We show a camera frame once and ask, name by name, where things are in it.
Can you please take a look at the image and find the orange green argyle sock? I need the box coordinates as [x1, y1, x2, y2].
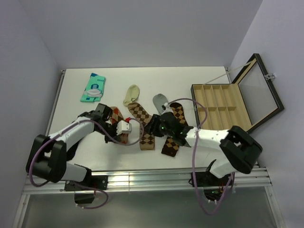
[109, 106, 131, 144]

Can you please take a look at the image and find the cream ankle sock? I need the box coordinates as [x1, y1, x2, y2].
[123, 85, 140, 107]

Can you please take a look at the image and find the black blue sock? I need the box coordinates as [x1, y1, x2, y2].
[66, 141, 80, 161]

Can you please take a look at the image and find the brown tan argyle sock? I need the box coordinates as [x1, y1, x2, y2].
[128, 102, 155, 151]

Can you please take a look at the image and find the grey ankle sock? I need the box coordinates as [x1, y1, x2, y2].
[152, 94, 168, 115]

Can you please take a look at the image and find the black compartment storage box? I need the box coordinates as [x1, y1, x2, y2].
[190, 53, 285, 133]

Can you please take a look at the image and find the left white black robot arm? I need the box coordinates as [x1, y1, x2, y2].
[26, 104, 132, 190]

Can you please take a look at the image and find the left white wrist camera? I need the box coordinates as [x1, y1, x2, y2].
[116, 120, 132, 135]

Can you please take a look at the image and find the teal patterned sock pair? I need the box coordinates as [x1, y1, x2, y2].
[80, 73, 106, 102]

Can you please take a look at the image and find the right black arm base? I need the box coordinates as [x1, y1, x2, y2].
[196, 172, 231, 202]

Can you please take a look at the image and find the metal wall latch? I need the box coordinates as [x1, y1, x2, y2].
[264, 74, 276, 81]

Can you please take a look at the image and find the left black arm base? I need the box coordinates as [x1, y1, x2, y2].
[64, 175, 109, 209]

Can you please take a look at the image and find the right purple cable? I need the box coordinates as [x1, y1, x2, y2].
[163, 97, 236, 216]

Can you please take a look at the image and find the dark brown argyle sock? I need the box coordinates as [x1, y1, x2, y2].
[161, 102, 189, 157]

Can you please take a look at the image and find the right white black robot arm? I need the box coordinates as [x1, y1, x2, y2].
[144, 112, 262, 185]

